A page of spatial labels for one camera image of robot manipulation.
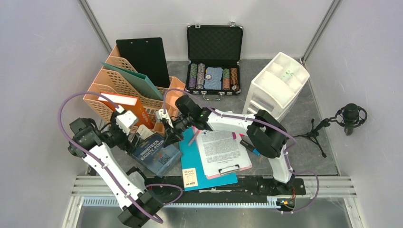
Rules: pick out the orange Good Morning book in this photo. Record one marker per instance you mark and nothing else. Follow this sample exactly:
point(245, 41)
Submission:
point(133, 104)

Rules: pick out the black clipboard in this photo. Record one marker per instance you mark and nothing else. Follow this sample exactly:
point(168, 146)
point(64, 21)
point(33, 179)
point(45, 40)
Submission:
point(147, 56)

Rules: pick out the aluminium slotted rail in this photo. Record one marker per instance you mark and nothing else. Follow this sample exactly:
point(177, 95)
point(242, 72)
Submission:
point(89, 201)

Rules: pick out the peach plastic file organizer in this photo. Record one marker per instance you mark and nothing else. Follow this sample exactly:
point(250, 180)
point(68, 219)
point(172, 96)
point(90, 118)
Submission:
point(113, 82)

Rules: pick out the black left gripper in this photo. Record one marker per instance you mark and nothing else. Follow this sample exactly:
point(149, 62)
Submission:
point(125, 144)

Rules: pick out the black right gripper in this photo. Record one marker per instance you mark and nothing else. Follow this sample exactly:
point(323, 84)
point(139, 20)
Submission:
point(171, 136)

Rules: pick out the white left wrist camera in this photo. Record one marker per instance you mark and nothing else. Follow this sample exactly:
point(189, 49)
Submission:
point(125, 119)

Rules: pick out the teal folder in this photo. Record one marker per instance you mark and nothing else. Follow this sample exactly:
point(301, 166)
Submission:
point(140, 82)

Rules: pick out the clear pink pen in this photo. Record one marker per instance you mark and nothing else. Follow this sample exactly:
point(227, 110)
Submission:
point(194, 137)

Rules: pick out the Nineteen Eighty-Four dark book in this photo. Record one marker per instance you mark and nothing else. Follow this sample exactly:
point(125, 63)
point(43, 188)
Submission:
point(152, 154)

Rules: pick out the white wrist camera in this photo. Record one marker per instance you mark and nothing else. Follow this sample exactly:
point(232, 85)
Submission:
point(125, 119)
point(162, 114)

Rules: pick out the pink clipboard with paper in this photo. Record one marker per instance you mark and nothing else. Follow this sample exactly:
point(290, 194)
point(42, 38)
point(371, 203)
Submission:
point(221, 153)

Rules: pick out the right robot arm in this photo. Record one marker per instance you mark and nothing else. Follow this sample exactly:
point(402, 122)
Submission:
point(267, 135)

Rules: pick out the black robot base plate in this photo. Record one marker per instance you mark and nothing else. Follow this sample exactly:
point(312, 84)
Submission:
point(257, 184)

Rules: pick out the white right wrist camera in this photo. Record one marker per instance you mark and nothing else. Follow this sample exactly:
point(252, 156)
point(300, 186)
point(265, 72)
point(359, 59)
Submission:
point(162, 114)

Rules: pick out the blue plastic folder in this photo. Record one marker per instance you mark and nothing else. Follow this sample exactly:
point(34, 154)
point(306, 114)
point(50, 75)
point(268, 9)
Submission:
point(192, 169)

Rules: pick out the white drawer organizer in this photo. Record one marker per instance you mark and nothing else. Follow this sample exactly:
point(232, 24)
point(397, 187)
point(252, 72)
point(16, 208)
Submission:
point(276, 87)

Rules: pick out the black poker chip case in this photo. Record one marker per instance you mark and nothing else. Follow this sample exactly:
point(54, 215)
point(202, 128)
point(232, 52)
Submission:
point(214, 59)

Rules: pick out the black blue-capped highlighter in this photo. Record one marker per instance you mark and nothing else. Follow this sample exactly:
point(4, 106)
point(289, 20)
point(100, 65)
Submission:
point(249, 147)

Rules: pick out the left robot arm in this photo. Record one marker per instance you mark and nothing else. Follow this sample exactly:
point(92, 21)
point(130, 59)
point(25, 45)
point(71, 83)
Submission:
point(94, 146)

